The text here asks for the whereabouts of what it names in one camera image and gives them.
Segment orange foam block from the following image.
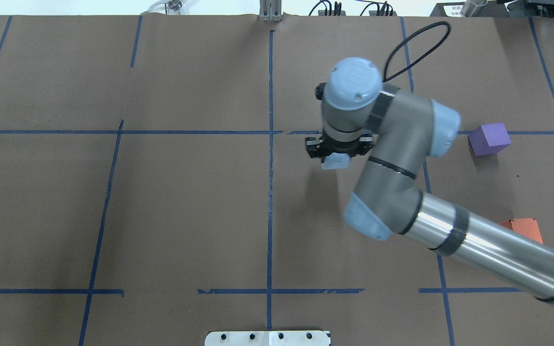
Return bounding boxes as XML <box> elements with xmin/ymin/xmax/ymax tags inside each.
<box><xmin>499</xmin><ymin>218</ymin><xmax>543</xmax><ymax>245</ymax></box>

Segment purple foam block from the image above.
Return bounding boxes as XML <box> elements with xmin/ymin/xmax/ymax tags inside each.
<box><xmin>468</xmin><ymin>123</ymin><xmax>512</xmax><ymax>156</ymax></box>

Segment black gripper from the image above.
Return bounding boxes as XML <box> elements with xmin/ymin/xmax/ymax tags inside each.
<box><xmin>305</xmin><ymin>135</ymin><xmax>374</xmax><ymax>160</ymax></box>

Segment silver metal cylinder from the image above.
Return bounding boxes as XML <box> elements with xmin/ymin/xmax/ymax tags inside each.
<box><xmin>460</xmin><ymin>0</ymin><xmax>488</xmax><ymax>17</ymax></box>

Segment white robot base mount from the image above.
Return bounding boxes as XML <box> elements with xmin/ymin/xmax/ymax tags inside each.
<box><xmin>204</xmin><ymin>330</ymin><xmax>332</xmax><ymax>346</ymax></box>

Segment clear tube fitting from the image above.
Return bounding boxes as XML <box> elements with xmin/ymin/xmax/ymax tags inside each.
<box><xmin>142</xmin><ymin>0</ymin><xmax>185</xmax><ymax>15</ymax></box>

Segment black cable plugs right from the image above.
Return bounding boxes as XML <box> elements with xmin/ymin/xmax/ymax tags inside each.
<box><xmin>359</xmin><ymin>0</ymin><xmax>397</xmax><ymax>17</ymax></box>

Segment light blue foam block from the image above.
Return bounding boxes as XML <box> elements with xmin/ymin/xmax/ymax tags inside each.
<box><xmin>321</xmin><ymin>152</ymin><xmax>352</xmax><ymax>170</ymax></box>

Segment grey metal bracket post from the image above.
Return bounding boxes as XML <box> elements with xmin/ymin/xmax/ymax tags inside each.
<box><xmin>259</xmin><ymin>0</ymin><xmax>283</xmax><ymax>23</ymax></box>

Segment black cable plugs left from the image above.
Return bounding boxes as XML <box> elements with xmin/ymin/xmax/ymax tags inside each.
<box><xmin>308</xmin><ymin>0</ymin><xmax>347</xmax><ymax>17</ymax></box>

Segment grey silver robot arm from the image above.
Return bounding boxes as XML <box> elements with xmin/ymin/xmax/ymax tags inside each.
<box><xmin>305</xmin><ymin>57</ymin><xmax>554</xmax><ymax>307</ymax></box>

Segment black looped cable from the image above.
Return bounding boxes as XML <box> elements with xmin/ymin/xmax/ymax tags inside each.
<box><xmin>383</xmin><ymin>21</ymin><xmax>452</xmax><ymax>83</ymax></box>

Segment black cable plugs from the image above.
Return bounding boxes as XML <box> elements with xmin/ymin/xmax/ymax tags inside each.
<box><xmin>359</xmin><ymin>0</ymin><xmax>397</xmax><ymax>17</ymax></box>
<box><xmin>308</xmin><ymin>0</ymin><xmax>347</xmax><ymax>17</ymax></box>

